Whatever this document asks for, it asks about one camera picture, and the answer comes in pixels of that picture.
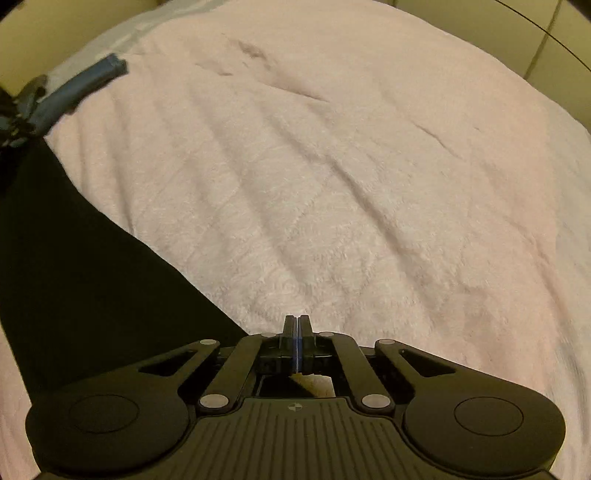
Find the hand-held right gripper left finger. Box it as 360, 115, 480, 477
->
139, 315, 300, 412

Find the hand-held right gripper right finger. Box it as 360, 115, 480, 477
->
299, 315, 455, 412

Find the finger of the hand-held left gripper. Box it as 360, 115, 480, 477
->
0, 74, 48, 148

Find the black garment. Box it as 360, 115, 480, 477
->
0, 134, 252, 407

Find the blue cloth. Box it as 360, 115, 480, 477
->
32, 53, 128, 137

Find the pink fleece bed blanket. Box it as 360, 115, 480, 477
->
0, 0, 591, 480

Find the cream wardrobe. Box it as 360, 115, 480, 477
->
392, 0, 591, 107

